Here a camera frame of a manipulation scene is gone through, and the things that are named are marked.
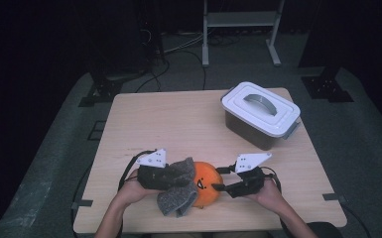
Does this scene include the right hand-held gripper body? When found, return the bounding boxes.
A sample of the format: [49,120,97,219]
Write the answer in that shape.
[227,152,273,199]

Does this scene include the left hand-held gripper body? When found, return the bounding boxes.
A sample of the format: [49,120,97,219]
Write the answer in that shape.
[136,148,177,191]

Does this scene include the orange plush toy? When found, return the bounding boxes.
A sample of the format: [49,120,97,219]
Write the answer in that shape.
[191,161,225,209]

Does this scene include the grey fluffy cloth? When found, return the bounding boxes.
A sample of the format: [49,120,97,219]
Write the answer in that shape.
[157,157,199,218]

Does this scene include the transparent grey plastic box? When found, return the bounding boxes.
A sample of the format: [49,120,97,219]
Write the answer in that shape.
[223,110,302,152]

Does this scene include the person's right hand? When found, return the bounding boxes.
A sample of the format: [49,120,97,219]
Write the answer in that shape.
[244,179,287,214]

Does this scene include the person's left hand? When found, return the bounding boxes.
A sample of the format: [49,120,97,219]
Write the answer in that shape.
[117,169,160,206]

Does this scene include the dark grey tape strip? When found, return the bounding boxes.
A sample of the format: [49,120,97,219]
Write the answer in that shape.
[70,198,94,210]
[321,192,347,203]

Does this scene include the black tape square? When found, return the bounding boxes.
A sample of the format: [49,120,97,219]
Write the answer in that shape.
[87,120,107,142]

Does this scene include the black chair armrest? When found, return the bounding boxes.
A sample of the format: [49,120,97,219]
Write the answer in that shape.
[307,221,345,238]

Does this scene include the black stand base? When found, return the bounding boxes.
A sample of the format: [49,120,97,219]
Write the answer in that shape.
[301,65,355,103]
[77,77,123,108]

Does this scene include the white metal stand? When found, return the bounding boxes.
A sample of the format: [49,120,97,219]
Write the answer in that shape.
[201,0,286,68]

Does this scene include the left hand-held gripper cable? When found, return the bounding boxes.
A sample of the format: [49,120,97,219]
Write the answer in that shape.
[117,149,158,192]

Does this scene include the hand-held gripper cable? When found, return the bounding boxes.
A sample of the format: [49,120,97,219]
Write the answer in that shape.
[261,166,289,238]
[117,149,158,192]

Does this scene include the right hand-held gripper cable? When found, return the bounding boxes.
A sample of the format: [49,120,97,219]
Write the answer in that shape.
[261,166,289,238]

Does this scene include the thin black cable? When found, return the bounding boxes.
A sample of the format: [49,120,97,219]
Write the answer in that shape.
[341,201,373,238]
[70,164,92,238]

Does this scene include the black floor cable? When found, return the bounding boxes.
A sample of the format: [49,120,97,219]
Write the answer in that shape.
[175,49,207,91]
[135,59,172,93]

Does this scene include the black cable tangle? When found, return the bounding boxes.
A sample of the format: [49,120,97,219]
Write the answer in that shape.
[207,33,242,48]

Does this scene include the white floor cable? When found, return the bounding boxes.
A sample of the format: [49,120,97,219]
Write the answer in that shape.
[163,33,206,55]

